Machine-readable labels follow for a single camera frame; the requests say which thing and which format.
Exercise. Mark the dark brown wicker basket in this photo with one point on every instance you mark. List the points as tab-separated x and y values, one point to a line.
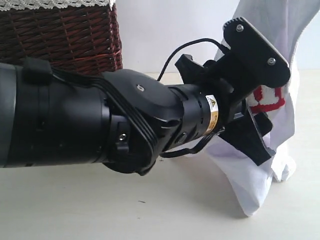
79	39

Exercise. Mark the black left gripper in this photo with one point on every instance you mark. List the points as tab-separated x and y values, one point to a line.
226	84

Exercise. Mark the grey mesh fabric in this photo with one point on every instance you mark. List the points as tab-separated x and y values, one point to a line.
7	5

